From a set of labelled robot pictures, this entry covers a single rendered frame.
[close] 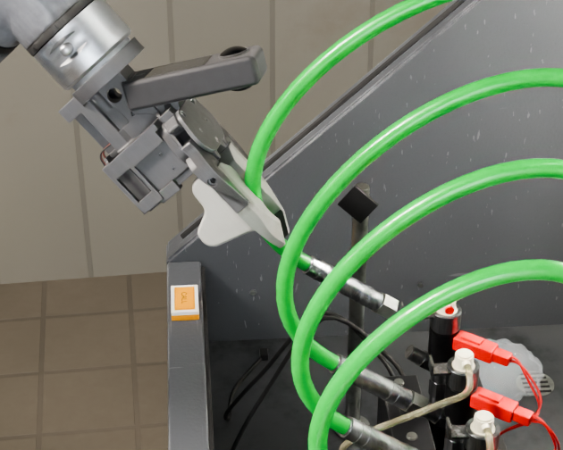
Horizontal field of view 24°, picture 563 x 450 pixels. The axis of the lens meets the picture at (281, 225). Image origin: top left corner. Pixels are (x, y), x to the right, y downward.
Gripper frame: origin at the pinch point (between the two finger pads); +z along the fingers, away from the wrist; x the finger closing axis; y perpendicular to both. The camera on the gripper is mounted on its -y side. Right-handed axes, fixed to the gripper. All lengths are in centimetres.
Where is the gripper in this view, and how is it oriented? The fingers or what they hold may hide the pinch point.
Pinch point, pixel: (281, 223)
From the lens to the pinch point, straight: 111.4
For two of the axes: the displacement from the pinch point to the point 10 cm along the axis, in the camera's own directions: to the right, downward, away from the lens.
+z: 6.7, 7.2, 1.9
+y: -7.4, 6.0, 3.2
